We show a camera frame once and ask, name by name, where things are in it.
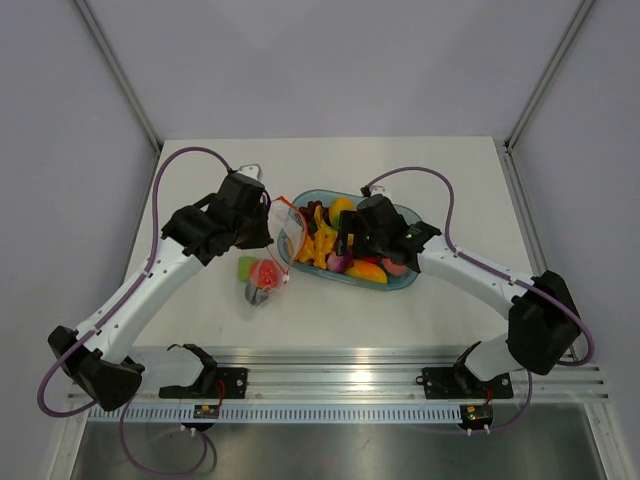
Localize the orange yellow pepper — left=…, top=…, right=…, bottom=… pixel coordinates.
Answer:
left=344, top=259, right=388, bottom=284

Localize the green round vegetable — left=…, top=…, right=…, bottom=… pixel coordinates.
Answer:
left=236, top=256, right=256, bottom=283

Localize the yellow ginger root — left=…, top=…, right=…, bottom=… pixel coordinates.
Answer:
left=296, top=230, right=337, bottom=270

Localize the clear orange zip top bag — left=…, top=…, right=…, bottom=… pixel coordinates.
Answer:
left=235, top=196, right=308, bottom=320

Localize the orange red tomato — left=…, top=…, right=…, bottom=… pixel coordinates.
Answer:
left=249, top=259, right=281, bottom=291

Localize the pink peach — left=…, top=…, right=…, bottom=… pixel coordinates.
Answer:
left=381, top=258, right=408, bottom=278

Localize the dark purple plum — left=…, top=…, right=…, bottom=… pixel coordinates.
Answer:
left=244, top=283, right=270, bottom=307

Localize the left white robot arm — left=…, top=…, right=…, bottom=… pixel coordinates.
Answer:
left=47, top=164, right=272, bottom=411

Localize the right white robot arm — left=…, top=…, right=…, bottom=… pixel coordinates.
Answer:
left=337, top=194, right=581, bottom=398

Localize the teal plastic food tray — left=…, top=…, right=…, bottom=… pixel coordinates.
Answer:
left=291, top=189, right=417, bottom=291

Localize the yellow green mango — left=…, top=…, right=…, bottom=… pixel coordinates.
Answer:
left=328, top=197, right=355, bottom=230

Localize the purple onion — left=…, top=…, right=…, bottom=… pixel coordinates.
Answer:
left=326, top=251, right=354, bottom=274

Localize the yellow banana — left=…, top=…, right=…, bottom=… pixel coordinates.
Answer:
left=314, top=205, right=338, bottom=240

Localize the purple grape bunch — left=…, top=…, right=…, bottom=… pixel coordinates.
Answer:
left=298, top=201, right=325, bottom=226

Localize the left small circuit board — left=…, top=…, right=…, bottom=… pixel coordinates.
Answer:
left=193, top=404, right=220, bottom=419

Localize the small circuit board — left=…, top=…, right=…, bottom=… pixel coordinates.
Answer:
left=460, top=403, right=494, bottom=428
left=193, top=404, right=220, bottom=419

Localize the right small circuit board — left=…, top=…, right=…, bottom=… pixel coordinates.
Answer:
left=460, top=403, right=494, bottom=428

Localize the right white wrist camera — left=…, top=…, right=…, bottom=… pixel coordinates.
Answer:
left=369, top=185, right=392, bottom=199

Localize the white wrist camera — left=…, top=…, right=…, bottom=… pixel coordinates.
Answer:
left=369, top=185, right=392, bottom=199
left=238, top=164, right=263, bottom=182

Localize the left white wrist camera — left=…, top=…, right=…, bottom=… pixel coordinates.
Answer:
left=238, top=164, right=263, bottom=182

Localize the aluminium mounting rail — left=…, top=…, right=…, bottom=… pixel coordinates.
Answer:
left=64, top=346, right=611, bottom=407

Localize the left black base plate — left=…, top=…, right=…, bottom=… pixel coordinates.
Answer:
left=159, top=366, right=249, bottom=400

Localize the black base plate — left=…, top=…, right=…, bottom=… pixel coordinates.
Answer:
left=415, top=367, right=514, bottom=401
left=159, top=366, right=249, bottom=400

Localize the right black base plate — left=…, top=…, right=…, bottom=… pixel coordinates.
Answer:
left=415, top=367, right=514, bottom=401

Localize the right aluminium frame post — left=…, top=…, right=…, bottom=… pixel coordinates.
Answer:
left=502, top=0, right=599, bottom=151

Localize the aluminium frame post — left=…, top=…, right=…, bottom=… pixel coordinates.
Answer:
left=502, top=0, right=599, bottom=151
left=70, top=0, right=163, bottom=157

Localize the white slotted cable duct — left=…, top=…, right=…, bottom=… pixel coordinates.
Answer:
left=88, top=403, right=462, bottom=424

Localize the left aluminium frame post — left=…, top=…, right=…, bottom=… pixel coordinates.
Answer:
left=70, top=0, right=163, bottom=157

